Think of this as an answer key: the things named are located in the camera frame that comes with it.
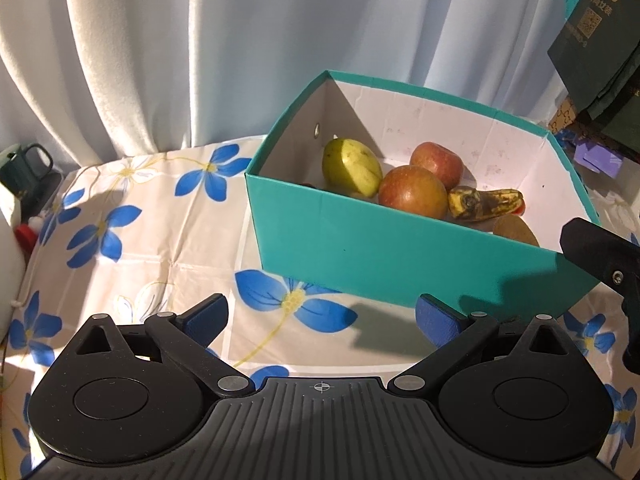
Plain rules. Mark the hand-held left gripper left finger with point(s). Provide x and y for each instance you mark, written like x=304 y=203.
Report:
x=207 y=317

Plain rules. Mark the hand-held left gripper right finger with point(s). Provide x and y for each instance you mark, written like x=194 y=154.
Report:
x=440 y=317

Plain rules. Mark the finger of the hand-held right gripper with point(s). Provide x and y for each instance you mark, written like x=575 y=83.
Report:
x=600 y=255

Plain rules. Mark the brown kiwi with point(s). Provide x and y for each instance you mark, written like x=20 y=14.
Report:
x=515 y=230

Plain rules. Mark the teal cardboard box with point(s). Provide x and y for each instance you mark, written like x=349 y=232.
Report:
x=375 y=245

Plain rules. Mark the spotted yellow banana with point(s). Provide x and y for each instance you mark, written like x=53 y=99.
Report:
x=480 y=202

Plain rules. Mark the red yellow apple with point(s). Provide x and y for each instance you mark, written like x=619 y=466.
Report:
x=412 y=192
x=437 y=160

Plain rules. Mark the yellow-green pear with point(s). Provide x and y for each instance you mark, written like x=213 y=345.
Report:
x=350 y=165

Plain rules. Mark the blue floral tablecloth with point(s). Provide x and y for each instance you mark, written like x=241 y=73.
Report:
x=150 y=240

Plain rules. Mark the purple paper object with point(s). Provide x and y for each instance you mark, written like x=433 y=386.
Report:
x=597 y=157

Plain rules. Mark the dark green paper bag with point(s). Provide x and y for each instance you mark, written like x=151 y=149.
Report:
x=620 y=120
x=590 y=45

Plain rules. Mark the brown patterned paper bag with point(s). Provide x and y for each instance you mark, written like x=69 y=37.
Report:
x=565 y=117

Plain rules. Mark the small red and white toy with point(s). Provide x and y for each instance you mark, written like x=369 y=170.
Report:
x=26 y=232

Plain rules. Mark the white paper bag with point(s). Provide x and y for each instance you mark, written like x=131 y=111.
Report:
x=10 y=260

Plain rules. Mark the dark green mug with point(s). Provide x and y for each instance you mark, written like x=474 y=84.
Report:
x=25 y=165

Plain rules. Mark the white curtain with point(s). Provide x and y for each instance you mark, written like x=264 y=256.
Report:
x=175 y=35

